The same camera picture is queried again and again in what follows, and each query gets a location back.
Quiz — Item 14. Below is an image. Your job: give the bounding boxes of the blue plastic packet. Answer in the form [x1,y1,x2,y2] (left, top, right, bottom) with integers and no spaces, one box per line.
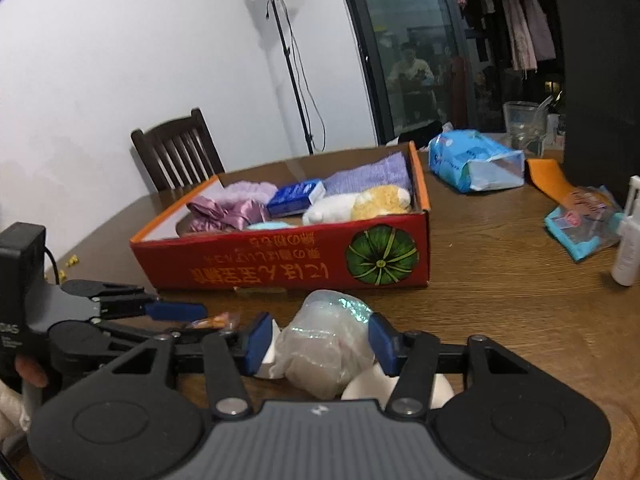
[426,129,527,195]

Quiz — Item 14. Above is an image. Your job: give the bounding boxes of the purple knitted cloth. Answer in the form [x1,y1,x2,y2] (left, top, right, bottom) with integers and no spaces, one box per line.
[321,153,413,197]

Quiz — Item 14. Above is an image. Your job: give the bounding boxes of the hanging pink clothes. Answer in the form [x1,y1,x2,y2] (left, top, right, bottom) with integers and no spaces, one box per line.
[499,0,558,75]

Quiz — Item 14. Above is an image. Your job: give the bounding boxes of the small yellow pieces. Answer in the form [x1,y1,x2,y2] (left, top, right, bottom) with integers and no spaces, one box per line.
[56,255,82,282]

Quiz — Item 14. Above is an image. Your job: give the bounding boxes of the dark wooden slatted chair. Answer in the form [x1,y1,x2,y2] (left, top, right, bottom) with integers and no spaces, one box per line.
[130,107,227,195]

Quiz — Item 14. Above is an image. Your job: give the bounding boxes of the studio light stand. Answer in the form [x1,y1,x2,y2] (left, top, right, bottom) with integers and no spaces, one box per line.
[249,0,317,157]

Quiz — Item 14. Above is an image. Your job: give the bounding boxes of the red cardboard box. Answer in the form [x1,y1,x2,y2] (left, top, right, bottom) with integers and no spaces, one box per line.
[129,141,432,292]

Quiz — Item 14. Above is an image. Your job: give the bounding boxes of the white bottle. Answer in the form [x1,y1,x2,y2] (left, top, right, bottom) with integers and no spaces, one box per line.
[610,175,640,288]

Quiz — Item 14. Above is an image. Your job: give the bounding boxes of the light blue soft pad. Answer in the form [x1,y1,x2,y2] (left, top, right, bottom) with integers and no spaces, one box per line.
[244,220,304,232]

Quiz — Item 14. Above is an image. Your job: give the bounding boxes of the pink fuzzy cloth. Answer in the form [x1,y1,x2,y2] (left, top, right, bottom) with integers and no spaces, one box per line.
[214,180,279,207]

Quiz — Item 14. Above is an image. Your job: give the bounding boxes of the black sliding door frame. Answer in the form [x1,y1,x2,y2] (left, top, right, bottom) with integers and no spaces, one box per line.
[334,0,481,148]

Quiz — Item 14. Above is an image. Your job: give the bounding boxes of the white plush toy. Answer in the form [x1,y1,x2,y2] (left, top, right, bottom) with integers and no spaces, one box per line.
[301,192,362,227]

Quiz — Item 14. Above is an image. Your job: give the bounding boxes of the blue tissue pack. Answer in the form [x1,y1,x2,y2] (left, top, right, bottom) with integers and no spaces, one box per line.
[266,179,327,219]

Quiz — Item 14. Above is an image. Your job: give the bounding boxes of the black cloth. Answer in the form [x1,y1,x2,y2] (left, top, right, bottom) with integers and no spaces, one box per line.
[385,120,445,147]

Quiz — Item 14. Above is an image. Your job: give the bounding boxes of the clear blue-edged wrapper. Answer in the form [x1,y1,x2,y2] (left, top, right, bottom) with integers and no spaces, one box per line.
[544,185,627,262]

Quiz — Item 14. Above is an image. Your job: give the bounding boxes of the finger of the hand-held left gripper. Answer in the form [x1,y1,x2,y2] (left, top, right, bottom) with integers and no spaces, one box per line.
[60,279,209,323]
[92,321,242,361]

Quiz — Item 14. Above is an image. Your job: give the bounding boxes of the orange cloth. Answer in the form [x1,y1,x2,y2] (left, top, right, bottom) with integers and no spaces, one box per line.
[525,158,581,203]

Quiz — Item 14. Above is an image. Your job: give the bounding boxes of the clear plastic bag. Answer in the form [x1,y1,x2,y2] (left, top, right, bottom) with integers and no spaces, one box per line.
[272,289,377,402]

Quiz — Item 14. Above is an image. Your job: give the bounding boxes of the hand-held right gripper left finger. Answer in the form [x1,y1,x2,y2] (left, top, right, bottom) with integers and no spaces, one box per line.
[112,312,274,422]

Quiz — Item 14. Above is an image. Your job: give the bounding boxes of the mauve satin cloth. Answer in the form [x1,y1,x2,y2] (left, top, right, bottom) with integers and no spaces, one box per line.
[186,196,272,234]

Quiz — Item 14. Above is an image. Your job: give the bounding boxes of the clear measuring cup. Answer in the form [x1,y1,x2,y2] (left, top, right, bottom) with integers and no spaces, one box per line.
[502,101,550,157]

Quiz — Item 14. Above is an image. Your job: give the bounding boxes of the person's left hand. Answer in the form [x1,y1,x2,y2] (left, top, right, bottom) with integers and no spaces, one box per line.
[14,354,50,388]

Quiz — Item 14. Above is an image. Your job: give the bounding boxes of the yellow plush toy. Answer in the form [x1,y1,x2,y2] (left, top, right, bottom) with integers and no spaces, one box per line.
[350,185,412,222]

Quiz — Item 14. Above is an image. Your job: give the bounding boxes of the white round pad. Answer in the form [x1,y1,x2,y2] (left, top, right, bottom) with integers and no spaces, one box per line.
[340,372,456,413]

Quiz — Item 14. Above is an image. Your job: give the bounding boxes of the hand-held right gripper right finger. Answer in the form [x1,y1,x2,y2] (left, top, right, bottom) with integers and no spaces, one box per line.
[368,313,532,420]

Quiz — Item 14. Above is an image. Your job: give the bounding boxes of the small orange snack packet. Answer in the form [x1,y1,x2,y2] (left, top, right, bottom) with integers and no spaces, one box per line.
[186,311,242,333]

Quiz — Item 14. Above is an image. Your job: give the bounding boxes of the black monitor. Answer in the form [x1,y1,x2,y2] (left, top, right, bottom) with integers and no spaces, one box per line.
[555,0,640,206]

